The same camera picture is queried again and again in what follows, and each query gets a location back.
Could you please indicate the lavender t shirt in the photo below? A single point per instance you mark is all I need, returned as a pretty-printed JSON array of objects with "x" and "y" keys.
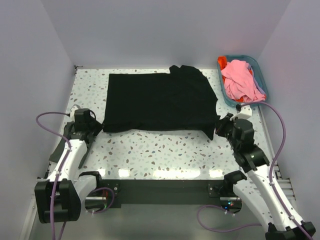
[{"x": 250, "y": 69}]

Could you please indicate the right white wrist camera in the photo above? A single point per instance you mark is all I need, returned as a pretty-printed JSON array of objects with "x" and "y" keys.
[{"x": 243, "y": 112}]

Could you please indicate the folded dark green t shirt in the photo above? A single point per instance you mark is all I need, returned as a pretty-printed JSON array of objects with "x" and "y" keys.
[{"x": 87, "y": 135}]

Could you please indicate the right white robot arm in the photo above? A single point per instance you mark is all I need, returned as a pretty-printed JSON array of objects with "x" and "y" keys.
[{"x": 256, "y": 185}]

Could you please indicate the black t shirt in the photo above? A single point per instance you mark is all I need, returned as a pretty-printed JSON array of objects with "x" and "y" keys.
[{"x": 182, "y": 99}]

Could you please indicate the pink t shirt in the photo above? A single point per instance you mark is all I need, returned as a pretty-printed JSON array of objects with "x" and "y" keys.
[{"x": 238, "y": 82}]

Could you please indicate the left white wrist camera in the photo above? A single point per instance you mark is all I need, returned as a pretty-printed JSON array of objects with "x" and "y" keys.
[{"x": 72, "y": 110}]

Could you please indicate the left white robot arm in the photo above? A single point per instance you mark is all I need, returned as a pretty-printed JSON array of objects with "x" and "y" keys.
[{"x": 60, "y": 196}]

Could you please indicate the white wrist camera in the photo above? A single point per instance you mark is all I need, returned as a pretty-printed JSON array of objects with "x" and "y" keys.
[
  {"x": 243, "y": 112},
  {"x": 72, "y": 110}
]

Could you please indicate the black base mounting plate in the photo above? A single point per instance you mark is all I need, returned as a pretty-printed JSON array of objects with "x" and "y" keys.
[{"x": 171, "y": 192}]

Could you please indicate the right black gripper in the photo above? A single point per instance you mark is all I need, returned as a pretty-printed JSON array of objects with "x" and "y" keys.
[{"x": 223, "y": 122}]

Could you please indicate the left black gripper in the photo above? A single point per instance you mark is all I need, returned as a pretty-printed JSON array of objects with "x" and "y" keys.
[{"x": 98, "y": 126}]

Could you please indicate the teal laundry basket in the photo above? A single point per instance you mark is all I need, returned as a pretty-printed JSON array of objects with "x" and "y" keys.
[{"x": 257, "y": 74}]

